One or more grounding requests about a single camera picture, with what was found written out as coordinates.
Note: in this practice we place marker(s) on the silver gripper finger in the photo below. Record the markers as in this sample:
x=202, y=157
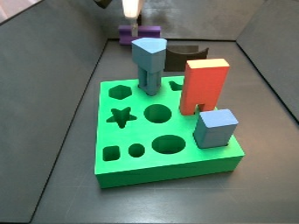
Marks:
x=131, y=8
x=103, y=3

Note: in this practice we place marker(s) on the purple arch block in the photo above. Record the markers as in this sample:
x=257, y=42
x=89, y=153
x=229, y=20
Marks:
x=145, y=31

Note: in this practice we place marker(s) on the black curved fixture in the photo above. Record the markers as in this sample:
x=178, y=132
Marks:
x=178, y=54

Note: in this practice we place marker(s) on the red arch block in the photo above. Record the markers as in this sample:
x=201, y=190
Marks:
x=205, y=77

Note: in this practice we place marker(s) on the blue pentagon peg block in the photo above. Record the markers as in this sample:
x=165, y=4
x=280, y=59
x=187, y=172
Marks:
x=149, y=55

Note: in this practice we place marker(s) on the blue square block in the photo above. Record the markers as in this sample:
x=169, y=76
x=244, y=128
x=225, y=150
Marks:
x=214, y=129

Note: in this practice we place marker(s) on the green shape sorter base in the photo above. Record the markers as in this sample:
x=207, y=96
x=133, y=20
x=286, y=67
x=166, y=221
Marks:
x=145, y=137

